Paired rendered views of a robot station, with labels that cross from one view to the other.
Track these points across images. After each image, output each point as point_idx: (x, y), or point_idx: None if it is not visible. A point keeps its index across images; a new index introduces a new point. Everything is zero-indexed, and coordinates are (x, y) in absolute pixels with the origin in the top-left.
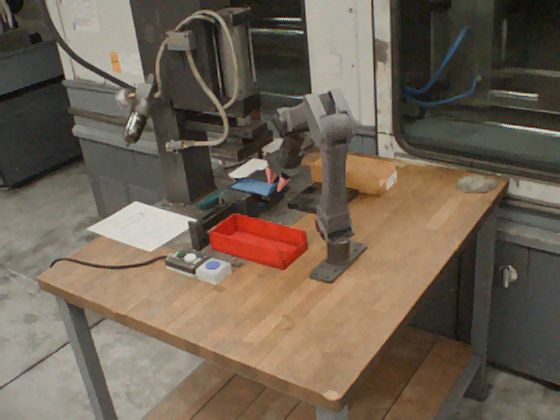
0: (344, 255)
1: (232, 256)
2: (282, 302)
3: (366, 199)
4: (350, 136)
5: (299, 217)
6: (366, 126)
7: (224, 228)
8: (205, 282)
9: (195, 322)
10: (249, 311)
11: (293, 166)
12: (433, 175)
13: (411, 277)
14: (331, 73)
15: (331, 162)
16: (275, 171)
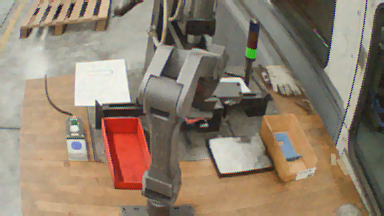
0: (154, 214)
1: (104, 150)
2: (81, 205)
3: (270, 179)
4: (173, 114)
5: (198, 159)
6: (343, 111)
7: (120, 124)
8: (67, 153)
9: (33, 170)
10: (59, 191)
11: (200, 108)
12: (339, 187)
13: None
14: (341, 51)
15: (151, 129)
16: None
